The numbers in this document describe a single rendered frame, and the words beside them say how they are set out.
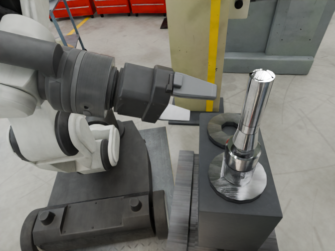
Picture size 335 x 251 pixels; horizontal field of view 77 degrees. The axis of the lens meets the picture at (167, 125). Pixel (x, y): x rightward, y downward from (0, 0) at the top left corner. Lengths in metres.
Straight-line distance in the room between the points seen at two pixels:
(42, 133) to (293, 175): 1.61
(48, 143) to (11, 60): 0.38
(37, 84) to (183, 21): 1.42
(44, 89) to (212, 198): 0.28
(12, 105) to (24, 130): 0.35
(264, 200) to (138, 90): 0.25
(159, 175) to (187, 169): 0.62
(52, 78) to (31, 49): 0.04
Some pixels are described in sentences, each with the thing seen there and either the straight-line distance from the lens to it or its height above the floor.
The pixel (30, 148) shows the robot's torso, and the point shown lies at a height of 1.02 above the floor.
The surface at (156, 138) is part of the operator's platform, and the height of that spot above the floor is 0.40.
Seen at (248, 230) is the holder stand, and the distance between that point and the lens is 0.41.
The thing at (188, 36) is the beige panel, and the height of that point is 0.77.
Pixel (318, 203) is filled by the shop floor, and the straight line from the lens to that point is 1.76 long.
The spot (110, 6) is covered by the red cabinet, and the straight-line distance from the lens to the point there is 4.96.
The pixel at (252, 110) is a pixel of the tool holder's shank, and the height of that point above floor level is 1.26.
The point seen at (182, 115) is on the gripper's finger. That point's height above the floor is 1.16.
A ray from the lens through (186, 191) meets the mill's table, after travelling 0.56.
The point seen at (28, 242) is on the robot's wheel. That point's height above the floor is 0.58.
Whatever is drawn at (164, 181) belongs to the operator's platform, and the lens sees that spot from 1.18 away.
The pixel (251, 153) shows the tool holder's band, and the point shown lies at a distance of 0.30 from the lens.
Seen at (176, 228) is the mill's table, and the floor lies 0.92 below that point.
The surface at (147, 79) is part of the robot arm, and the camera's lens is 0.28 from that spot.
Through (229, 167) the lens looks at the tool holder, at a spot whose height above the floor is 1.15.
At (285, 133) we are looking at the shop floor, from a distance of 2.06.
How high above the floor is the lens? 1.42
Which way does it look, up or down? 45 degrees down
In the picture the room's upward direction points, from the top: 8 degrees counter-clockwise
